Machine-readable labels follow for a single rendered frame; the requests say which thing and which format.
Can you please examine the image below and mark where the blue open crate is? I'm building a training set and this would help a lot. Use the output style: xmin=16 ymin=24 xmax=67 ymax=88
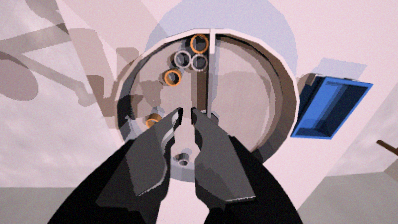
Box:
xmin=290 ymin=73 xmax=374 ymax=140

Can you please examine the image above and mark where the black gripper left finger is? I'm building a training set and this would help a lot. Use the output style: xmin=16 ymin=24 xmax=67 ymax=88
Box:
xmin=47 ymin=107 xmax=183 ymax=224

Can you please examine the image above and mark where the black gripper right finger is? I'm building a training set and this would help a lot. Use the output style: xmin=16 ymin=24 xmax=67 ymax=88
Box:
xmin=191 ymin=107 xmax=303 ymax=224

